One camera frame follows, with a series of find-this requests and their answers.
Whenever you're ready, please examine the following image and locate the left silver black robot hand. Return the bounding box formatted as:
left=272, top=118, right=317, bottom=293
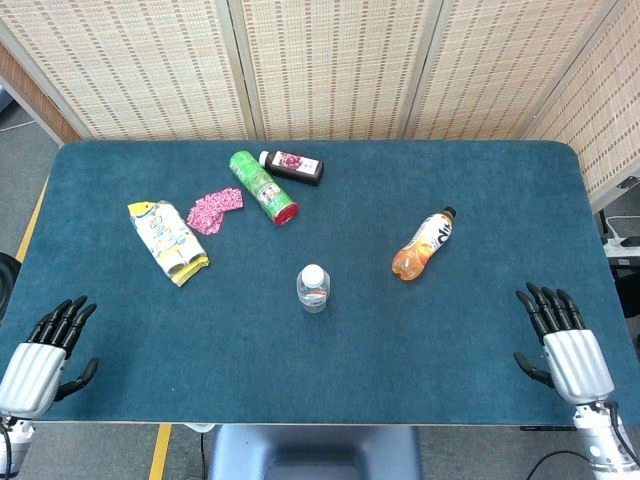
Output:
left=0, top=295, right=100, bottom=420

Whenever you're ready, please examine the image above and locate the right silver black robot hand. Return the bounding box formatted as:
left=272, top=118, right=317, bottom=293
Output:
left=513, top=282, right=616, bottom=405

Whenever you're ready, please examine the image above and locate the transparent plastic water bottle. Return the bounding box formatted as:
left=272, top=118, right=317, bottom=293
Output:
left=296, top=263, right=332, bottom=315

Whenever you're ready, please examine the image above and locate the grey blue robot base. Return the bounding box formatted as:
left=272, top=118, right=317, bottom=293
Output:
left=207, top=424, right=424, bottom=480

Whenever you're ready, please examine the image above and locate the orange juice bottle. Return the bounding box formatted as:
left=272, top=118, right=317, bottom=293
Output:
left=391, top=206, right=457, bottom=283

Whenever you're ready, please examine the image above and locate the dark juice bottle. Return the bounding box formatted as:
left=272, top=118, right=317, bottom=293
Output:
left=258, top=149, right=325, bottom=187

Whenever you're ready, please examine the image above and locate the black office chair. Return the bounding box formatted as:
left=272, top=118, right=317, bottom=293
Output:
left=613, top=267, right=640, bottom=351

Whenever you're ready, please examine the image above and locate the black round object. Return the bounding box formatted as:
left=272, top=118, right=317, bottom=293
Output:
left=0, top=252, right=22, bottom=321

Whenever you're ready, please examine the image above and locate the white power strip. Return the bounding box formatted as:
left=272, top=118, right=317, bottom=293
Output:
left=602, top=214, right=640, bottom=259

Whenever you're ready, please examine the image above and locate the yellow white snack pack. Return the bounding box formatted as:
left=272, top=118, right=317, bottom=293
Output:
left=127, top=199, right=211, bottom=289

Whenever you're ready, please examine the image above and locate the blue table mat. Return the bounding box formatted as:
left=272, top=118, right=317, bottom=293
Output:
left=0, top=139, right=640, bottom=426

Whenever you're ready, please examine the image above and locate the woven bamboo screen panel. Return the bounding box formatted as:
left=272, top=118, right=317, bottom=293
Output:
left=524, top=0, right=640, bottom=211
left=404, top=0, right=629, bottom=141
left=0, top=0, right=259, bottom=144
left=239, top=0, right=439, bottom=141

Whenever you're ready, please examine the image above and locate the pink patterned packet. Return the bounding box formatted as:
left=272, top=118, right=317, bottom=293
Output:
left=186, top=187, right=245, bottom=236

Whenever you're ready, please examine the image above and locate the brown wooden partition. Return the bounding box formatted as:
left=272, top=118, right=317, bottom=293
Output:
left=0, top=42, right=81, bottom=145

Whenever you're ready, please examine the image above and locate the green can red lid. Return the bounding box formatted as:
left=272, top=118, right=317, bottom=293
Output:
left=228, top=150, right=300, bottom=228

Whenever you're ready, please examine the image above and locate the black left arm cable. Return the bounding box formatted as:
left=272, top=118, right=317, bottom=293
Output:
left=0, top=423, right=15, bottom=477

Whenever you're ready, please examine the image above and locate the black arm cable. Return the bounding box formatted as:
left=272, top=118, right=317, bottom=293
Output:
left=524, top=401, right=640, bottom=480
left=0, top=423, right=15, bottom=477

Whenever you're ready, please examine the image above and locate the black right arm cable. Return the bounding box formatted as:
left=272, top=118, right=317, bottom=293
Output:
left=524, top=401, right=640, bottom=480

